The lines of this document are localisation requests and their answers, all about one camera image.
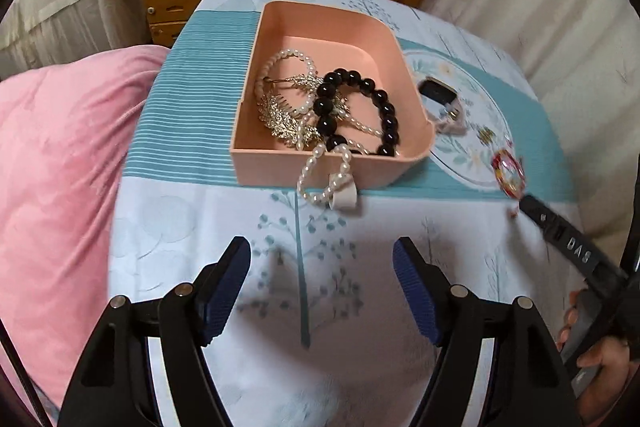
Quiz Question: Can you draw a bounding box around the red string bracelet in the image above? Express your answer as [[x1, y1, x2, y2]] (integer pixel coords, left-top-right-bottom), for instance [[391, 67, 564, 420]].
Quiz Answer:
[[490, 147, 527, 218]]

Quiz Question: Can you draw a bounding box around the right hand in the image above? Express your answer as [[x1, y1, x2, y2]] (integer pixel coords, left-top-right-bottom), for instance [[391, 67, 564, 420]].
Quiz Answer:
[[555, 288, 640, 427]]

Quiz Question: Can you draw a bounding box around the patterned white teal tablecloth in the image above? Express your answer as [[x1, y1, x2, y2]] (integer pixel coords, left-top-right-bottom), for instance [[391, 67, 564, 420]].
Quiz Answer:
[[108, 0, 578, 426]]

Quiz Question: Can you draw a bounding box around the pink blanket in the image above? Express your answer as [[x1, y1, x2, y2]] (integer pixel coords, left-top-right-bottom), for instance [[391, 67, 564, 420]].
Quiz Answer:
[[1, 46, 168, 404]]

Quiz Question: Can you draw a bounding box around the white floral curtain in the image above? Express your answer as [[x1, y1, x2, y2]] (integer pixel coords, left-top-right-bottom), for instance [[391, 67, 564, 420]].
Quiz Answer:
[[424, 0, 639, 257]]

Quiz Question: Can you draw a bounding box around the pink plastic tray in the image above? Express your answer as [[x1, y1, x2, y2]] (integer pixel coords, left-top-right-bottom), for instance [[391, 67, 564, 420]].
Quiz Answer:
[[230, 1, 435, 188]]

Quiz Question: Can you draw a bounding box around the silver leaf hair comb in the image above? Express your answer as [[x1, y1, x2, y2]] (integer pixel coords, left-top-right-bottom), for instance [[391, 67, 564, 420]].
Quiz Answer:
[[254, 72, 349, 150]]

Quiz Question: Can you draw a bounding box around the white pearl necklace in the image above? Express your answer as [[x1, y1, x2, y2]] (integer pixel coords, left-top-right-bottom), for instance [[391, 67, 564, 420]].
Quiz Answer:
[[252, 48, 384, 207]]

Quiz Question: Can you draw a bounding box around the black bead bracelet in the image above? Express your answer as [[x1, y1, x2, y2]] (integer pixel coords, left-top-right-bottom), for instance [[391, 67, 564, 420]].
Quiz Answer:
[[312, 67, 402, 158]]

